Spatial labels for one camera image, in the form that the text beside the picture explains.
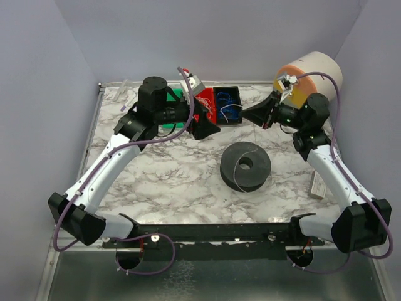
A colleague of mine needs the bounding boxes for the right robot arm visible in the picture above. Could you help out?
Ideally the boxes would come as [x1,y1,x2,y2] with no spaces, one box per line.
[240,92,392,253]

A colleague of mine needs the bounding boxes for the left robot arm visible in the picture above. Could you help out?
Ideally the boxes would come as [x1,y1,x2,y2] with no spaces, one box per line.
[48,74,220,246]

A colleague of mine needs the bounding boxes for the green plastic bin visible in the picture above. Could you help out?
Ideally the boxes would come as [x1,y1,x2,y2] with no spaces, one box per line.
[162,88,184,130]

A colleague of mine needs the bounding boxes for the red plastic bin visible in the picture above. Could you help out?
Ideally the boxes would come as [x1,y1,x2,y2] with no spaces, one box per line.
[196,87,217,124]

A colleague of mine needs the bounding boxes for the black plastic bin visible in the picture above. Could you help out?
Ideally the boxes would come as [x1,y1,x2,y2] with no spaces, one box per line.
[213,86,242,125]

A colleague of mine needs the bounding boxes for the large cylinder drum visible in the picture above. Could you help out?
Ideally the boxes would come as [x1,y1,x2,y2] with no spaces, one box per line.
[273,51,343,108]

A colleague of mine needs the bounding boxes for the purple capped marker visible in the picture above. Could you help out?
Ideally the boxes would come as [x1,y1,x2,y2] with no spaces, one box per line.
[120,99,135,112]

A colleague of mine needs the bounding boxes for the black spool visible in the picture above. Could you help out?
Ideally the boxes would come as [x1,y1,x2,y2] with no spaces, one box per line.
[220,142,271,193]

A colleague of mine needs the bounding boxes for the small white box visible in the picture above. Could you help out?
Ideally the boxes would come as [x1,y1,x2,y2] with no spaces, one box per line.
[308,171,327,200]

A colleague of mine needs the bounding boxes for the white cable coils in bin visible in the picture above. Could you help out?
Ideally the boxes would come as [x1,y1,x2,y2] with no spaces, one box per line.
[197,97,217,117]

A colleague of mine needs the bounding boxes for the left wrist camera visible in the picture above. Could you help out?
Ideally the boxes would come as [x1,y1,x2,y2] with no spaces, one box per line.
[180,75,206,102]

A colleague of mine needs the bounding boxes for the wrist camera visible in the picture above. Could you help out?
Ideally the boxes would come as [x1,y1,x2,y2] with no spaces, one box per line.
[180,75,206,102]
[276,73,298,103]

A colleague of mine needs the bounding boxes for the blue cable coils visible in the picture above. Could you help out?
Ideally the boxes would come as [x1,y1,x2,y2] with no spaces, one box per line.
[216,91,241,122]

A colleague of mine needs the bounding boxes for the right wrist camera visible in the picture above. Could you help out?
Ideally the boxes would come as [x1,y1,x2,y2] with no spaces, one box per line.
[276,73,298,103]

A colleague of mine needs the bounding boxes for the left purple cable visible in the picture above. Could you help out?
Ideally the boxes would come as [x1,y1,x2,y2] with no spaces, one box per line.
[53,66,197,277]

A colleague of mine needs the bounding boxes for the purple cable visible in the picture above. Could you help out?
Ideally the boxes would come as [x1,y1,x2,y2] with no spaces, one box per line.
[286,71,394,274]
[53,66,197,277]

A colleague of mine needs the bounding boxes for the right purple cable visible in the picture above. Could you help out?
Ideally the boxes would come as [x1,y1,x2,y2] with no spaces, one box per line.
[286,71,394,274]

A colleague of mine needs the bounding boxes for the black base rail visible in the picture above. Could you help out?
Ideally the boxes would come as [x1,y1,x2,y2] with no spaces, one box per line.
[102,223,324,261]

